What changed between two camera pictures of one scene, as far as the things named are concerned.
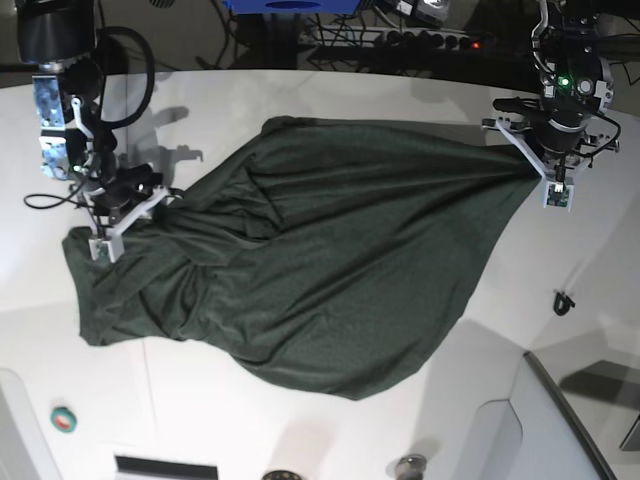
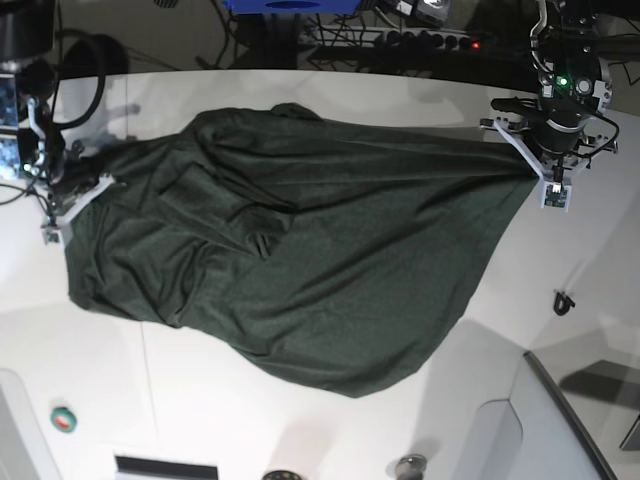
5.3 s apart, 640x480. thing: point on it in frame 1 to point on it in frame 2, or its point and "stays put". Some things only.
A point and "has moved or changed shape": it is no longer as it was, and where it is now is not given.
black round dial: [281, 475] stays put
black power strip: [390, 38] stays put
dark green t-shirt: [336, 253] has moved or changed shape
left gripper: [124, 187] to [77, 174]
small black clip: [562, 304] stays put
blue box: [293, 7] stays put
